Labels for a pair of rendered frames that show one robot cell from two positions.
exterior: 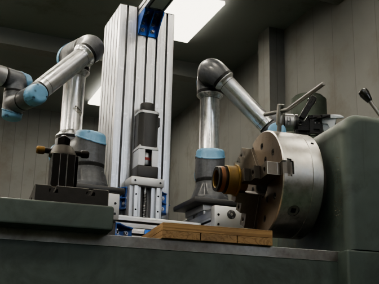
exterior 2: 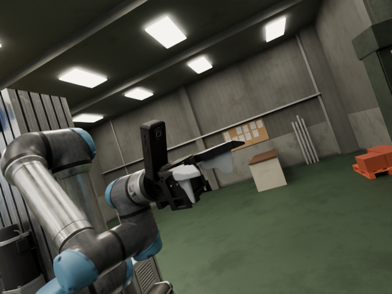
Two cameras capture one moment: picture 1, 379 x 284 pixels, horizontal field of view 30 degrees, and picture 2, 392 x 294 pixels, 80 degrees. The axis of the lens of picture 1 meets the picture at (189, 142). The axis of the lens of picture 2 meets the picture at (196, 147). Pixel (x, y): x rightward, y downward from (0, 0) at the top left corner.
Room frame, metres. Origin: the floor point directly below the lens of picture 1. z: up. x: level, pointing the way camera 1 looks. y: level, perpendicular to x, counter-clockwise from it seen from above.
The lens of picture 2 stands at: (2.56, -0.86, 1.59)
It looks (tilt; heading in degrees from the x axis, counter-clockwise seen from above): 2 degrees up; 40
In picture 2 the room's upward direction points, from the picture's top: 19 degrees counter-clockwise
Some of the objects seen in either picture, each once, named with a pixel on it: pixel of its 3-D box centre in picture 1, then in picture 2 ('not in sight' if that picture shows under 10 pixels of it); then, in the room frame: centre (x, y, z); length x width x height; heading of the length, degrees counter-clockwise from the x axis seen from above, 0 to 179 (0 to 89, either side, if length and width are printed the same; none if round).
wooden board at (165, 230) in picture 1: (197, 244); not in sight; (1.98, -0.03, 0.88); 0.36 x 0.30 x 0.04; 17
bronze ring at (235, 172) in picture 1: (230, 180); not in sight; (2.01, -0.12, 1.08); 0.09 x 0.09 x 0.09; 17
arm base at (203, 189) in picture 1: (210, 192); not in sight; (2.74, -0.09, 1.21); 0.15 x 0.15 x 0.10
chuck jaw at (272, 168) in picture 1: (265, 172); not in sight; (1.94, -0.22, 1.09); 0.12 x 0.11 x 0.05; 17
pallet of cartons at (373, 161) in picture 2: not in sight; (377, 160); (9.02, -0.31, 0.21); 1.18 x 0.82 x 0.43; 22
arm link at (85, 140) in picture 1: (88, 148); not in sight; (2.55, 0.38, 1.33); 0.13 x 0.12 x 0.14; 44
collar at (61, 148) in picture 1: (62, 152); not in sight; (1.95, 0.36, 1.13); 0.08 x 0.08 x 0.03
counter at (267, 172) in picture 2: not in sight; (268, 167); (10.18, 2.79, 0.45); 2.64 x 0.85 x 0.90; 22
